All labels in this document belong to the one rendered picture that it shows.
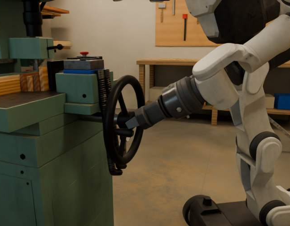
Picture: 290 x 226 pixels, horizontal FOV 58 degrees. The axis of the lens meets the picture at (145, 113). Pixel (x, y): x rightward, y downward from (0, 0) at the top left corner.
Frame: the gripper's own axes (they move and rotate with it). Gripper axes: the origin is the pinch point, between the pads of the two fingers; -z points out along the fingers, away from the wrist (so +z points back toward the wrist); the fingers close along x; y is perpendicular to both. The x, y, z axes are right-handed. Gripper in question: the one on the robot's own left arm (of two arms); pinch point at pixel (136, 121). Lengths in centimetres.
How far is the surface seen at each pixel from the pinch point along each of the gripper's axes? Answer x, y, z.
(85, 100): 3.9, 12.4, -14.2
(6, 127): -19.2, 13.0, -21.8
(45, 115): -6.5, 13.0, -21.6
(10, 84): -3.3, 27.4, -31.2
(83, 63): 4.7, 22.5, -9.5
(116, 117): 9.6, 3.7, -10.6
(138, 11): 335, 141, -78
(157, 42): 336, 86, -73
